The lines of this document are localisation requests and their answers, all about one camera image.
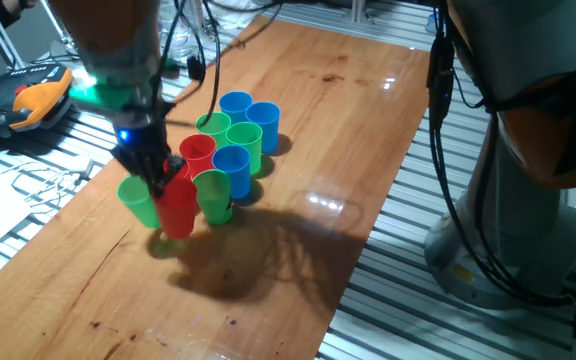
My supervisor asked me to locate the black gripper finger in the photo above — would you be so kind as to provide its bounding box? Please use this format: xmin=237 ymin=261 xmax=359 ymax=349
xmin=155 ymin=149 xmax=187 ymax=182
xmin=111 ymin=147 xmax=166 ymax=198

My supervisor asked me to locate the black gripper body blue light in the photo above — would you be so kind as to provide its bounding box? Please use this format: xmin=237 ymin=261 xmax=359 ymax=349
xmin=110 ymin=107 xmax=170 ymax=156

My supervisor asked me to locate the red plastic cup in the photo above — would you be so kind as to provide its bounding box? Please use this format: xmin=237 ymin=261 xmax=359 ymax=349
xmin=152 ymin=175 xmax=200 ymax=241
xmin=165 ymin=155 xmax=192 ymax=184
xmin=178 ymin=133 xmax=218 ymax=180

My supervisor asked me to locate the green plastic cup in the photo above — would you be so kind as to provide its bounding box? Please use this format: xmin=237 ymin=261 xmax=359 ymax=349
xmin=116 ymin=174 xmax=163 ymax=231
xmin=191 ymin=169 xmax=234 ymax=227
xmin=225 ymin=121 xmax=264 ymax=175
xmin=194 ymin=111 xmax=233 ymax=150

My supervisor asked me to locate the blue plastic cup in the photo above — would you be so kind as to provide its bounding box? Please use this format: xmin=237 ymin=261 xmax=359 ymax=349
xmin=211 ymin=144 xmax=252 ymax=200
xmin=245 ymin=101 xmax=282 ymax=155
xmin=218 ymin=90 xmax=254 ymax=126

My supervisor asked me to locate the clear glass mug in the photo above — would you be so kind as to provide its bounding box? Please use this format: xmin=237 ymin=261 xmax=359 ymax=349
xmin=160 ymin=0 xmax=204 ymax=64

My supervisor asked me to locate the orange and black teach pendant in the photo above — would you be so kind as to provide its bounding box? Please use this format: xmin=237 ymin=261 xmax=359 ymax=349
xmin=0 ymin=63 xmax=75 ymax=139

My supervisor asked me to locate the varnished wooden board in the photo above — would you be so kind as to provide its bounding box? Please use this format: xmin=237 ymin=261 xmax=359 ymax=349
xmin=0 ymin=16 xmax=432 ymax=360

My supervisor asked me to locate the white crumpled tissue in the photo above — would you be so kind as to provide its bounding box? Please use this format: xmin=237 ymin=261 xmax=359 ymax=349
xmin=207 ymin=0 xmax=269 ymax=31

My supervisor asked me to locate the white charger with cable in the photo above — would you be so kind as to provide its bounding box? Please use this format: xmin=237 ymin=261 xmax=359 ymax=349
xmin=0 ymin=154 xmax=95 ymax=211

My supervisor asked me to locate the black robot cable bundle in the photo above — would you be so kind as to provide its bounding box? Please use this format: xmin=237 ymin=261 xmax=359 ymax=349
xmin=150 ymin=0 xmax=576 ymax=307

